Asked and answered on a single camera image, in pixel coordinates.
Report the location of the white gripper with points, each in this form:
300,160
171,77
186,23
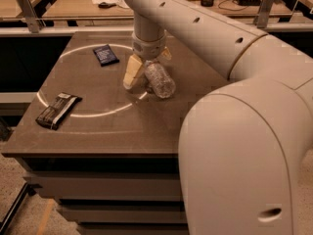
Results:
149,50

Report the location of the clear plastic water bottle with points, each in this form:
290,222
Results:
160,80

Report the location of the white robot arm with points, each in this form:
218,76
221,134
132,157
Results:
240,146

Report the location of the dark blue snack packet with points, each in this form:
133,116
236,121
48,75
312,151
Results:
105,55

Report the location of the black snack bar wrapper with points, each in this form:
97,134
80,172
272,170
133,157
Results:
54,114

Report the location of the grey stacked table base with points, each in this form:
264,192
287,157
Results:
112,196

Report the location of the left metal rail bracket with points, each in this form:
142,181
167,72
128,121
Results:
33,23

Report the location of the metal rail bracket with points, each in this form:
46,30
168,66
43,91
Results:
266,6
33,23

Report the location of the right metal rail bracket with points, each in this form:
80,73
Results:
266,6

